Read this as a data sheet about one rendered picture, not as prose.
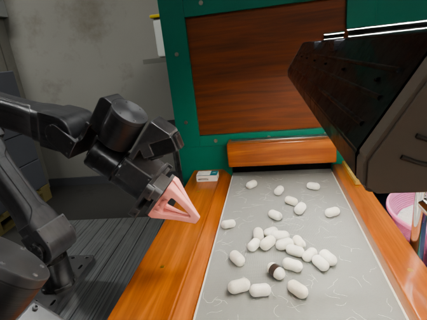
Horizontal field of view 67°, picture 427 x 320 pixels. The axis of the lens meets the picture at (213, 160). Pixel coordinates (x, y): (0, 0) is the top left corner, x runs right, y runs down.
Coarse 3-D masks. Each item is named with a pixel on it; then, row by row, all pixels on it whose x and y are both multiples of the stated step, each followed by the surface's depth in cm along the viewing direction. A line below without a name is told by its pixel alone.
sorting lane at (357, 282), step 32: (256, 192) 87; (288, 192) 85; (320, 192) 83; (256, 224) 71; (288, 224) 70; (320, 224) 69; (352, 224) 67; (224, 256) 62; (256, 256) 61; (288, 256) 60; (352, 256) 58; (224, 288) 53; (320, 288) 51; (352, 288) 50; (384, 288) 50
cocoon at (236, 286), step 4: (236, 280) 52; (240, 280) 52; (244, 280) 52; (248, 280) 52; (228, 284) 52; (232, 284) 51; (236, 284) 51; (240, 284) 51; (244, 284) 51; (248, 284) 51; (228, 288) 51; (232, 288) 51; (236, 288) 51; (240, 288) 51; (244, 288) 51; (248, 288) 51; (232, 292) 51; (236, 292) 51; (240, 292) 51
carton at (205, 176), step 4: (200, 172) 94; (204, 172) 93; (208, 172) 93; (212, 172) 93; (216, 172) 92; (196, 176) 92; (200, 176) 91; (204, 176) 91; (208, 176) 91; (212, 176) 91; (216, 176) 91; (200, 180) 92; (204, 180) 92; (208, 180) 91; (212, 180) 91; (216, 180) 91
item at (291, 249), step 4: (288, 244) 60; (292, 244) 60; (288, 248) 59; (292, 248) 59; (296, 248) 58; (300, 248) 58; (288, 252) 59; (292, 252) 59; (296, 252) 58; (300, 252) 58; (296, 256) 59; (300, 256) 58
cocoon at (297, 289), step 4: (292, 280) 51; (288, 284) 50; (292, 284) 50; (296, 284) 50; (300, 284) 49; (288, 288) 50; (292, 288) 50; (296, 288) 49; (300, 288) 49; (304, 288) 49; (292, 292) 50; (296, 292) 49; (300, 292) 48; (304, 292) 48; (296, 296) 49; (300, 296) 48; (304, 296) 48
